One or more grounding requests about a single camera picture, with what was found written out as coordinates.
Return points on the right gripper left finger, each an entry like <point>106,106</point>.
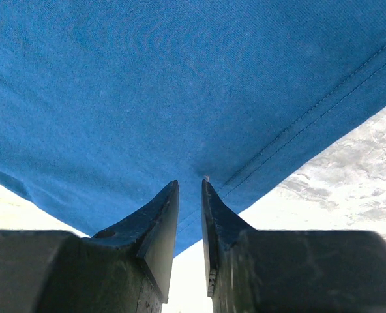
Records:
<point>123,268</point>

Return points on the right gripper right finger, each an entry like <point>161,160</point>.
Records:
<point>250,270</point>

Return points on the blue t shirt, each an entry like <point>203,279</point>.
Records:
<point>103,103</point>

